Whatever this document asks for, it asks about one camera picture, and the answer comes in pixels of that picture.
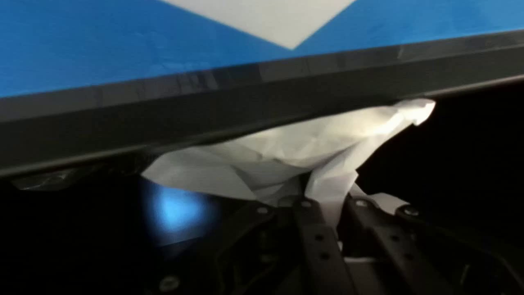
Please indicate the white paper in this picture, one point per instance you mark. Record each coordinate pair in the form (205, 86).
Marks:
(316, 157)

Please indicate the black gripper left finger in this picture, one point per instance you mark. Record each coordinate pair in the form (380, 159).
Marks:
(261, 249)

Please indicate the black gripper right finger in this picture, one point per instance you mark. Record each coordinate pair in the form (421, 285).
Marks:
(415, 252)

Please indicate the right blue mixed paper label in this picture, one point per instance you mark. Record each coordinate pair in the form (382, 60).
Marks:
(59, 44)

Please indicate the right black bin door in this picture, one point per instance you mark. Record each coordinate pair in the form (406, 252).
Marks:
(54, 129)

